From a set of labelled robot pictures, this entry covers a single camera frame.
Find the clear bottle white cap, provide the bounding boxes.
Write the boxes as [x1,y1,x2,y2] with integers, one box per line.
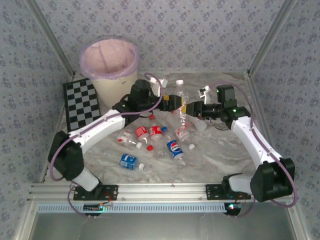
[173,79,192,127]

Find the milky translucent plastic bottle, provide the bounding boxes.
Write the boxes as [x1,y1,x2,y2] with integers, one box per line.
[190,116,208,133]

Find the red-white label bottle white cap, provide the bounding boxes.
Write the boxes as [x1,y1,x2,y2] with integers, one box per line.
[174,126,196,151]

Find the red label bottle red cap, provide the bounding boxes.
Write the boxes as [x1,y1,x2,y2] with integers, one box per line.
[148,114,164,140]
[134,126,154,152]

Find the blue Pepsi bottle blue cap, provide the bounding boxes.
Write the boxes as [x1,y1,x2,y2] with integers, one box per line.
[161,126,187,168]

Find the cream plastic bin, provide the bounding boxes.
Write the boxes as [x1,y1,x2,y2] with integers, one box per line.
[79,37,140,108]

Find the white-red label bottle white cap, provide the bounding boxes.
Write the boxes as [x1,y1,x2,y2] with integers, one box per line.
[116,129,143,149]

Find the clear unlabelled plastic bottle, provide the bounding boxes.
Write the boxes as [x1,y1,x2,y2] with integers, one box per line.
[151,146,169,160]

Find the black white checkerboard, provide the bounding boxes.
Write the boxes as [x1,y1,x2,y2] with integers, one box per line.
[62,77,102,132]

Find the blue label bottle white cap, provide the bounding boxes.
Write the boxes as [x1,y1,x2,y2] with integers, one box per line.
[119,152,146,171]

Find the small circuit board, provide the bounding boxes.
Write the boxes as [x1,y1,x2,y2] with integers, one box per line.
[83,203,113,213]
[224,202,242,216]

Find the grey metal panel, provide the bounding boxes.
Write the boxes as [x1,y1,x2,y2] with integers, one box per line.
[32,212,297,240]

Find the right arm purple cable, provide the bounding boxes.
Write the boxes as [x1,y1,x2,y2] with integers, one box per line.
[207,81,299,219]

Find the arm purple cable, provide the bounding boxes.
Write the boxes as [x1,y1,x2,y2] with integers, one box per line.
[48,72,165,218]
[207,81,299,219]

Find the aluminium frame rail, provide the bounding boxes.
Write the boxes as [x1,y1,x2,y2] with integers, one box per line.
[244,73,285,182]
[39,73,76,183]

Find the wide aluminium mounting rail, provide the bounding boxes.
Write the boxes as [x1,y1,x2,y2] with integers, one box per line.
[26,183,296,201]

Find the aluminium frame post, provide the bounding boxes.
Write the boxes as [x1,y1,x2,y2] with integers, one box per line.
[247,0,300,76]
[24,0,76,77]

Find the slotted grey cable duct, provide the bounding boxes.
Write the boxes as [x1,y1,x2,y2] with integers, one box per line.
[36,202,227,214]

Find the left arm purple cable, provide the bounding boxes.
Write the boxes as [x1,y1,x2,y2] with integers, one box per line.
[48,72,165,218]

